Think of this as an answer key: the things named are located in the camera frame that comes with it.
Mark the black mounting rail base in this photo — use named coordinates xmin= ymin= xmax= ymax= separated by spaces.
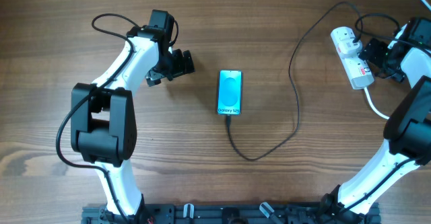
xmin=81 ymin=202 xmax=382 ymax=224

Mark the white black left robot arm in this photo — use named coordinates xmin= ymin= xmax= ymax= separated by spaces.
xmin=64 ymin=9 xmax=195 ymax=223

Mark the blue screen smartphone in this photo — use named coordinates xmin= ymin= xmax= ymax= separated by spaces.
xmin=217 ymin=70 xmax=243 ymax=116

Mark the white charger adapter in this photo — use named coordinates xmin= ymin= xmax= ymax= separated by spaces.
xmin=337 ymin=39 xmax=362 ymax=58

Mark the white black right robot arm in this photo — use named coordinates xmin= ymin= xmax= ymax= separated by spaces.
xmin=317 ymin=17 xmax=430 ymax=223

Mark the white power strip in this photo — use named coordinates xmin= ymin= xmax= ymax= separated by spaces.
xmin=330 ymin=26 xmax=374 ymax=89

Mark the black charger cable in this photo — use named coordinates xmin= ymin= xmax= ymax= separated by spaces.
xmin=225 ymin=1 xmax=365 ymax=162

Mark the white power strip cord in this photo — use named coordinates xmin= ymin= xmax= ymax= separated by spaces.
xmin=363 ymin=87 xmax=391 ymax=120

